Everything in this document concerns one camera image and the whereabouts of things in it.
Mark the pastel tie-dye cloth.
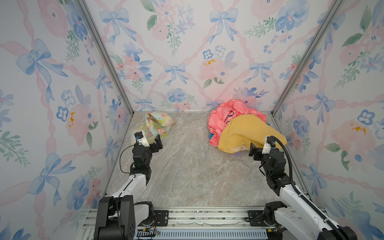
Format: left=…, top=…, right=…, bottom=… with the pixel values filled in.
left=131, top=112, right=176, bottom=144

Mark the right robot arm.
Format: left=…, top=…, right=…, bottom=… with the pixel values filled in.
left=249, top=136, right=358, bottom=240

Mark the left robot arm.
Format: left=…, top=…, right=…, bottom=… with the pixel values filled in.
left=94, top=131, right=163, bottom=240

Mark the purple cloth under pile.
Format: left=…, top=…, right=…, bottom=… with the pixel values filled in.
left=233, top=151, right=244, bottom=157

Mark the yellow cloth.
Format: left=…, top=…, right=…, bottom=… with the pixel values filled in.
left=218, top=115, right=287, bottom=154

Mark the pink patterned cloth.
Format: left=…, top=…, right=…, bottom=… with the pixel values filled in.
left=208, top=99, right=267, bottom=147

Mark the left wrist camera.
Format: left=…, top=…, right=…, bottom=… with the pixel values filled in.
left=134, top=131, right=150, bottom=148

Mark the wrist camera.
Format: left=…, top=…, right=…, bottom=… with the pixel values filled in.
left=134, top=131, right=150, bottom=148
left=262, top=136, right=276, bottom=155

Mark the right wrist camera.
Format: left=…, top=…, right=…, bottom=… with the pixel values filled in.
left=262, top=136, right=276, bottom=155

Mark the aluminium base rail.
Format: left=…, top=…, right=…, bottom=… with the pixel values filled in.
left=76, top=206, right=341, bottom=240

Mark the left aluminium corner post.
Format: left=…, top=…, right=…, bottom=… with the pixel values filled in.
left=74, top=0, right=134, bottom=117

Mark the aluminium corner post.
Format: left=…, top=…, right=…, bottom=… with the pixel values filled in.
left=271, top=0, right=346, bottom=117
left=74, top=0, right=134, bottom=117

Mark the right aluminium corner post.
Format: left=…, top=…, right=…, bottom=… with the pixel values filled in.
left=271, top=0, right=346, bottom=117

